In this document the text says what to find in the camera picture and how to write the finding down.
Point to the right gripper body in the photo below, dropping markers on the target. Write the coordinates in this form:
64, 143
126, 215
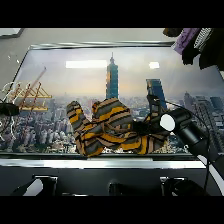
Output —
146, 126

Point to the dark brown garment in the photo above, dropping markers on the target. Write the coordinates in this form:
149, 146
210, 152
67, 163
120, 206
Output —
171, 31

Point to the purple garment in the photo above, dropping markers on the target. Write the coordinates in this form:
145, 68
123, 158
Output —
186, 39

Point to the black white striped garment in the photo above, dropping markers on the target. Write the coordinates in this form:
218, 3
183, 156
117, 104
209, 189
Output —
203, 37

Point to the silver frame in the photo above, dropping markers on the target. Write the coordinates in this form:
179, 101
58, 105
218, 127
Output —
100, 164

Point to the yellow grey striped shirt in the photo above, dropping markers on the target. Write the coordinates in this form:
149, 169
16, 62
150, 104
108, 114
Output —
110, 124

